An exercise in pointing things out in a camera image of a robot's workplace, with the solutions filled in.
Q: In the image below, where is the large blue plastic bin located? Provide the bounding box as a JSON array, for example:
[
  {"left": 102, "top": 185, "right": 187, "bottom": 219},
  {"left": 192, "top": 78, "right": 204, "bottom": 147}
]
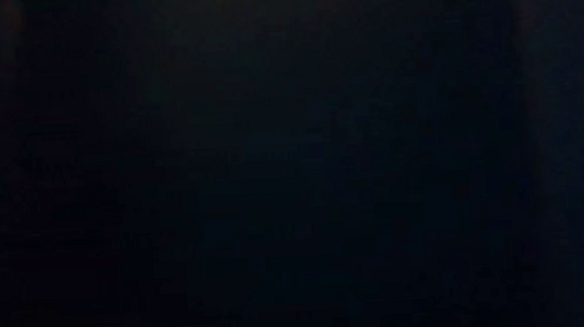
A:
[{"left": 0, "top": 0, "right": 584, "bottom": 327}]

